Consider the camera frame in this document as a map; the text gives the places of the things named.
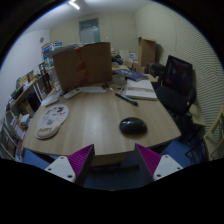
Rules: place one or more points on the white cartoon-print mouse pad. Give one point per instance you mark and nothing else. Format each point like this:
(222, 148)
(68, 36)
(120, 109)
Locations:
(51, 120)

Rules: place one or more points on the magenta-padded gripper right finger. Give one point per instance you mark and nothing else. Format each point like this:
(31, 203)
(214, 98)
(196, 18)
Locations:
(166, 165)

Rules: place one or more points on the ceiling tube light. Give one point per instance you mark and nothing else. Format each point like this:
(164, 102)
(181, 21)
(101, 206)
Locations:
(74, 5)

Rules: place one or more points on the black computer mouse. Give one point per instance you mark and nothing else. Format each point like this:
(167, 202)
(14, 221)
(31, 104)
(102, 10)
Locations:
(133, 126)

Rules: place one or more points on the round wall clock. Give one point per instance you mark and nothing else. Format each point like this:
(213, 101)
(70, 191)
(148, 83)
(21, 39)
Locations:
(41, 39)

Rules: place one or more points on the wooden chair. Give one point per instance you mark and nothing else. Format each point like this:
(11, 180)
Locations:
(215, 133)

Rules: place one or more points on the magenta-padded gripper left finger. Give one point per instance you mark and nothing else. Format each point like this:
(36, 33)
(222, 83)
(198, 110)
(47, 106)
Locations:
(60, 166)

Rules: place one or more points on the cluttered shelf unit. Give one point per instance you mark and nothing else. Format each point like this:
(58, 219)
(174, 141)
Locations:
(15, 116)

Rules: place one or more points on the dark bag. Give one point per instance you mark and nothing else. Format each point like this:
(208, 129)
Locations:
(156, 70)

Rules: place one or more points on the grey door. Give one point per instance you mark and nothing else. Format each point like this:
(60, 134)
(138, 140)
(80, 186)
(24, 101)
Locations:
(89, 31)

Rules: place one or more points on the tall open cardboard box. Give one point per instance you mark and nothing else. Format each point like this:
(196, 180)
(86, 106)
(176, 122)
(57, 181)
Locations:
(146, 51)

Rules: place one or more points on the large brown cardboard box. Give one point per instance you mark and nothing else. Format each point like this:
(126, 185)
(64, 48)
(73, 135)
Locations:
(83, 66)

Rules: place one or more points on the blue book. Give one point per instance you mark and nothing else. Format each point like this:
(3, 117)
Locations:
(133, 75)

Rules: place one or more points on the black marker pen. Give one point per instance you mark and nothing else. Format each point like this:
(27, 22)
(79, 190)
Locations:
(126, 99)

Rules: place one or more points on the white paper sheet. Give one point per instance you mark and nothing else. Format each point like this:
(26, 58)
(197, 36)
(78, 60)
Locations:
(93, 89)

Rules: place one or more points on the white book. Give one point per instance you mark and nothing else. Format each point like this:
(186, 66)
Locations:
(141, 89)

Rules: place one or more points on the blue and white cabinet machine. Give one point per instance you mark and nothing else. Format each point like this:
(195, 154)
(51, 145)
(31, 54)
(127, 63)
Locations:
(49, 46)

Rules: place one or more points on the black office chair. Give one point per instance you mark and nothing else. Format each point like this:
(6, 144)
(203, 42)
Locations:
(173, 96)

